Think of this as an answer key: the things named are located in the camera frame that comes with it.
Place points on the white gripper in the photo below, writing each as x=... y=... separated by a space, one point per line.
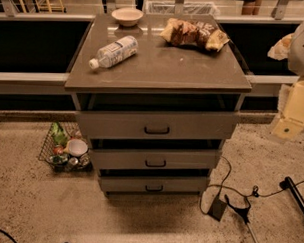
x=303 y=52

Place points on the grey top drawer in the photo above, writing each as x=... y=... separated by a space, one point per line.
x=156 y=125

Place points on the grey drawer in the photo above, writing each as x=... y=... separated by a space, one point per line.
x=157 y=159
x=156 y=125
x=154 y=185

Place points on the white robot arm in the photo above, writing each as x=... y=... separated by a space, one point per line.
x=295 y=57

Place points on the grey drawer cabinet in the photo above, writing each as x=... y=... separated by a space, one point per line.
x=158 y=78

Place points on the grey bottom drawer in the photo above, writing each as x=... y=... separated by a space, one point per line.
x=154 y=185

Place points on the grey middle drawer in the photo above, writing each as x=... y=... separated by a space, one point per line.
x=157 y=159

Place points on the person legs background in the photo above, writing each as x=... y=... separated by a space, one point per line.
x=251 y=7

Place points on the crumpled chip bag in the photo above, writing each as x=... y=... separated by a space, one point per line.
x=205 y=35

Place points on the clear plastic bin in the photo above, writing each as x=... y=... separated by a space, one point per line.
x=188 y=8

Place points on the black floor stand bar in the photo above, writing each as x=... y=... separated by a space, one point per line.
x=289 y=184

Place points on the beige ceramic bowl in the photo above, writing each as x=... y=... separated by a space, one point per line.
x=127 y=17

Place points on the black tripod leg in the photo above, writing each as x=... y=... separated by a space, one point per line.
x=243 y=213

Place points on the black power adapter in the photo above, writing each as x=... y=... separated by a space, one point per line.
x=217 y=209

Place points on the clear plastic water bottle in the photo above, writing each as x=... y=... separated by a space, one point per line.
x=114 y=53

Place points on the white cup in basket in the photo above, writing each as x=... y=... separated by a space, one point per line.
x=76 y=147

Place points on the green snack bag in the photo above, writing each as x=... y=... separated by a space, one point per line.
x=58 y=134

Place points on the wooden chair legs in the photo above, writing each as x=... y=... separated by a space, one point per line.
x=41 y=6

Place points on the black wire basket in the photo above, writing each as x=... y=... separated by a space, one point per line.
x=58 y=159

